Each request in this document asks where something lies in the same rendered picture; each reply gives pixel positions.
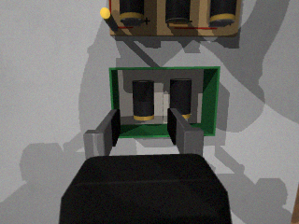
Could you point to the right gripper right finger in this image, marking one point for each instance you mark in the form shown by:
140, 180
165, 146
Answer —
188, 139

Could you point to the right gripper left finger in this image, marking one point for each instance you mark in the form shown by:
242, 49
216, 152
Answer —
100, 141

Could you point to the black battery with gold end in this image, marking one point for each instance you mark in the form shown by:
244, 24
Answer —
181, 95
143, 99
132, 9
222, 10
177, 10

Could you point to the green open box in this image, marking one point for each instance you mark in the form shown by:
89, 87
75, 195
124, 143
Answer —
204, 102

